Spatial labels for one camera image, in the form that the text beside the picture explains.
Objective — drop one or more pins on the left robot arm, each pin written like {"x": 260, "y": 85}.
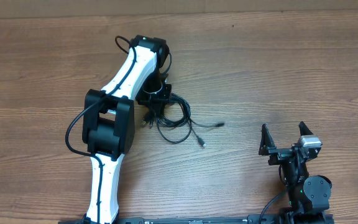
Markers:
{"x": 109, "y": 123}

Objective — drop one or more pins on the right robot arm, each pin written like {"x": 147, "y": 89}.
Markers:
{"x": 308, "y": 196}

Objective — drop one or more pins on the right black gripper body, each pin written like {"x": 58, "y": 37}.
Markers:
{"x": 278, "y": 155}

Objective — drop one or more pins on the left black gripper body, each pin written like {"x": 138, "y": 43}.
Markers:
{"x": 153, "y": 92}

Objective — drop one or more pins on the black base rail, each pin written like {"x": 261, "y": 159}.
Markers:
{"x": 250, "y": 219}

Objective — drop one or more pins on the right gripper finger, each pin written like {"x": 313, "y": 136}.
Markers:
{"x": 304, "y": 130}
{"x": 266, "y": 144}

